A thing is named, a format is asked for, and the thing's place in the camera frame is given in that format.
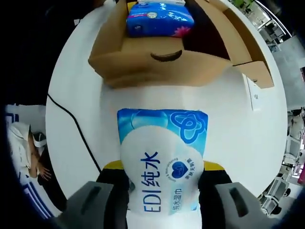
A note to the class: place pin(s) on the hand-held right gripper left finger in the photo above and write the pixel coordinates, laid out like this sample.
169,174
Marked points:
107,176

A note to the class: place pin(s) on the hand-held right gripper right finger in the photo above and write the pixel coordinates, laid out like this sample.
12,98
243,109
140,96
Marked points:
214,176

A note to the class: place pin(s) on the blue tissue pack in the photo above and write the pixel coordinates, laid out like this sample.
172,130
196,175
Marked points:
162,143

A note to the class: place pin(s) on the brown cardboard shoe box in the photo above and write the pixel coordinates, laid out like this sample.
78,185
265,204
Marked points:
133,59

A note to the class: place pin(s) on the blue tissue pack soft item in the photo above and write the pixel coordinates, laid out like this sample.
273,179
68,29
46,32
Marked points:
155,23

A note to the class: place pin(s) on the row of white office chairs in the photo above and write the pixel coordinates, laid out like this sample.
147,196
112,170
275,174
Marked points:
281,190

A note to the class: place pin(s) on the blue white wall display board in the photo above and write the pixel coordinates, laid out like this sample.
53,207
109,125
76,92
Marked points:
35,198

